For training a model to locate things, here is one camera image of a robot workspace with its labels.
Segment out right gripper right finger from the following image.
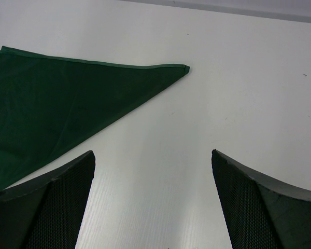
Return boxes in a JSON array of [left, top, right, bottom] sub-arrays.
[[211, 149, 311, 248]]

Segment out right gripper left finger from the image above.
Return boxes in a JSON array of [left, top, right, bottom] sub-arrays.
[[0, 150, 95, 248]]

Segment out dark green cloth napkin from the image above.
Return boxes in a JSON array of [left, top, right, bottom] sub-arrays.
[[0, 47, 190, 191]]

